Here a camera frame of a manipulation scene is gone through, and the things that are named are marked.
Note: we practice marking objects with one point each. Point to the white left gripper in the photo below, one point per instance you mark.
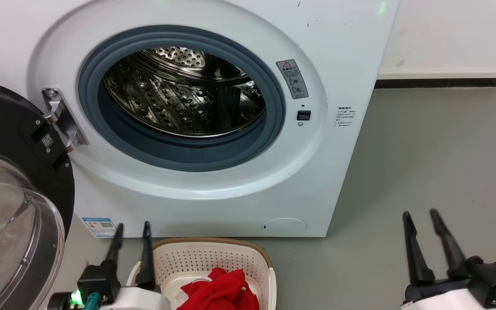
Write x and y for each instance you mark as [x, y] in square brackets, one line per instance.
[138, 301]

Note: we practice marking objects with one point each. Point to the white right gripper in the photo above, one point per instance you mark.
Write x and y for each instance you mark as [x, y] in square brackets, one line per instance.
[450, 302]

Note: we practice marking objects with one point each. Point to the red and white garment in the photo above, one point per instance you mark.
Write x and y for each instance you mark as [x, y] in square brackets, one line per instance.
[220, 290]

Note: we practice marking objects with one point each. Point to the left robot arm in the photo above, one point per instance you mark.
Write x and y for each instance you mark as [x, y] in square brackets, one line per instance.
[60, 302]

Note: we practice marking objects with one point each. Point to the cream perforated laundry basket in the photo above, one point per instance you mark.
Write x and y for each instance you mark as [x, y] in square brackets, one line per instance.
[213, 256]

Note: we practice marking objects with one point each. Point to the stainless steel washing machine drum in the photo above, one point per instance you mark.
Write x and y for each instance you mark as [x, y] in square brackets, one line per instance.
[175, 99]

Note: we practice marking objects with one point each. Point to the black round washer door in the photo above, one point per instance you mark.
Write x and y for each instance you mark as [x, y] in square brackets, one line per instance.
[7, 120]

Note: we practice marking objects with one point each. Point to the blue energy label sticker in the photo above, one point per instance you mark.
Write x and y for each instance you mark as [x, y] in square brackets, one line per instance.
[99, 227]

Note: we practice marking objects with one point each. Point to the white front-load washing machine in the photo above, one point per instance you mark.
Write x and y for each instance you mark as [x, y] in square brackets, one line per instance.
[230, 202]

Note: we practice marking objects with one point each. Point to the grey rubber door gasket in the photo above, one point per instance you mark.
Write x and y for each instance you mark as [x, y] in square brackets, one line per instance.
[183, 154]

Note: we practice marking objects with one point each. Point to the QR code sticker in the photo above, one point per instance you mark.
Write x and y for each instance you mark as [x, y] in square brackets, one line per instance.
[48, 141]

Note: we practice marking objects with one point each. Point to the silver metal door hinge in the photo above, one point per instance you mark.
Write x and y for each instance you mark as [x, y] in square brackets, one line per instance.
[62, 118]

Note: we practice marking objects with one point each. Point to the round white filter cover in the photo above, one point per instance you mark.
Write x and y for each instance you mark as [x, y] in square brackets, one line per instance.
[284, 227]

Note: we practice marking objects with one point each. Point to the small text sticker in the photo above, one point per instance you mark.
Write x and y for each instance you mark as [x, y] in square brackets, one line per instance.
[345, 116]

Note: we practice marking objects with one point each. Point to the white and black baseboard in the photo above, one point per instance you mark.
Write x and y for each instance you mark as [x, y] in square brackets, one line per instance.
[441, 75]

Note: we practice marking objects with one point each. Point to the black door latch socket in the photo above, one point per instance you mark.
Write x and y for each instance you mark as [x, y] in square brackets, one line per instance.
[303, 115]

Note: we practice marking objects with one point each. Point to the grey warning sticker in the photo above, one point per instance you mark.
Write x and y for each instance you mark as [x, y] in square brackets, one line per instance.
[292, 79]

